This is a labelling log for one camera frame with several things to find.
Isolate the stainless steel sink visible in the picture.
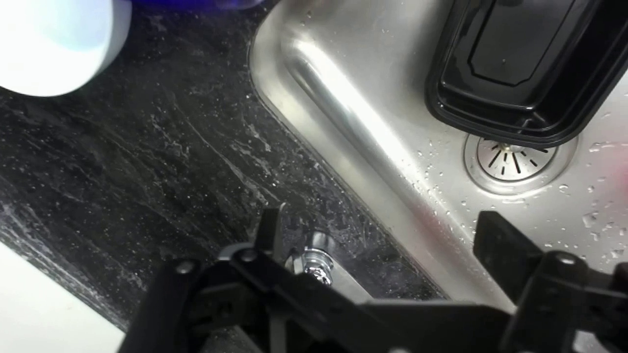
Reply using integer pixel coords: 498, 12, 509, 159
248, 0, 628, 316

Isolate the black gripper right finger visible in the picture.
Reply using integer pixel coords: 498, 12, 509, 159
472, 210, 628, 353

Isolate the steel sink drain strainer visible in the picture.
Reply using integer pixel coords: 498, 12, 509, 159
460, 134, 578, 199

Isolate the small white bowl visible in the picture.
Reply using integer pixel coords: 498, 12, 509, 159
0, 0, 132, 101

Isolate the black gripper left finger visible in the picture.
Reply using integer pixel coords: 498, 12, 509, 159
119, 205, 309, 353

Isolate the black plastic food container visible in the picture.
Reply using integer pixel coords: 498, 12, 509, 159
423, 0, 628, 150

